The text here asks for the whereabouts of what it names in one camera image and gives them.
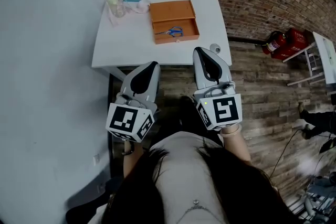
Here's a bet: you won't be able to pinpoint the orange wooden box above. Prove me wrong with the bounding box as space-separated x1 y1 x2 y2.
149 0 201 46

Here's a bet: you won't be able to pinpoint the silver necklace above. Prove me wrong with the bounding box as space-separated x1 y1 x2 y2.
175 198 219 224

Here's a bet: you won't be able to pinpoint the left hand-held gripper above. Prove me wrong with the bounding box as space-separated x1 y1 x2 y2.
106 61 162 143

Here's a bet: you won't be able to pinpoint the person's dark legs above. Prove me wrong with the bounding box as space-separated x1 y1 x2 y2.
179 95 208 137

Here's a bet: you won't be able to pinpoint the blue-handled scissors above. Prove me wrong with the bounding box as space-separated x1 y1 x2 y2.
154 26 183 38

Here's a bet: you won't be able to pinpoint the person's right forearm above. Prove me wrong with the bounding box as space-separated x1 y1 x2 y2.
219 124 252 166

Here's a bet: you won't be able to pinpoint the red fire extinguisher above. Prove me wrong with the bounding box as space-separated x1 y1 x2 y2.
261 30 287 56

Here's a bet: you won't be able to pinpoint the grey equipment pile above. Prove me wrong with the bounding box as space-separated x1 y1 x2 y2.
303 175 336 222

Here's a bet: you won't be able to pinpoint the white side table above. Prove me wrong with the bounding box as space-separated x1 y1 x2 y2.
312 31 336 85

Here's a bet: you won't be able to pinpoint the clear plastic bag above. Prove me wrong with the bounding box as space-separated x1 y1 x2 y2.
106 4 125 28

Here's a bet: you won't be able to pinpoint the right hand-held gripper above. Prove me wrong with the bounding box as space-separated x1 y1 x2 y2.
193 46 243 132

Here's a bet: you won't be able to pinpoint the red fire extinguisher box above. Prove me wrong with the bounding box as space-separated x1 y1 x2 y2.
271 27 307 60

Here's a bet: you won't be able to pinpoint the white chair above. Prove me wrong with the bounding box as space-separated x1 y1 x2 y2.
281 42 327 87

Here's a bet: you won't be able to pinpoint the person's left forearm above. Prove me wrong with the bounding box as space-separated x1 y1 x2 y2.
122 140 144 179

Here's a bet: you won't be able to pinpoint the black floor cable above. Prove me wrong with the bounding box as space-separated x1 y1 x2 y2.
269 127 316 178

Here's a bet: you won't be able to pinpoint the person's light shirt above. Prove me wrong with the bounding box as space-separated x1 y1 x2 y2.
86 130 229 224

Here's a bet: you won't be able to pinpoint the white tape roll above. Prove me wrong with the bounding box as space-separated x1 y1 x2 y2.
135 0 151 14

